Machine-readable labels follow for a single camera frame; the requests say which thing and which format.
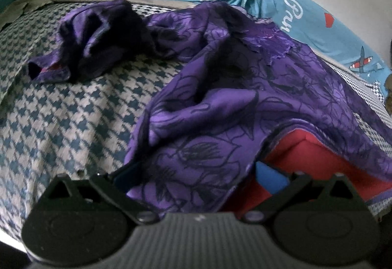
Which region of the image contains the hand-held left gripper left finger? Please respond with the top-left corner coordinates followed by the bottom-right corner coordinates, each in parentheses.
top-left (41, 161), bottom-right (160, 225)

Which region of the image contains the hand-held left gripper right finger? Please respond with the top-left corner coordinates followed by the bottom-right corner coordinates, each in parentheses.
top-left (239, 161), bottom-right (365, 224)

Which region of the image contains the grey cloth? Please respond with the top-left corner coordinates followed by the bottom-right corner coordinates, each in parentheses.
top-left (0, 0), bottom-right (55, 31)

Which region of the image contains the purple floral garment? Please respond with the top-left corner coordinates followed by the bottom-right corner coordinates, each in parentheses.
top-left (27, 0), bottom-right (392, 218)

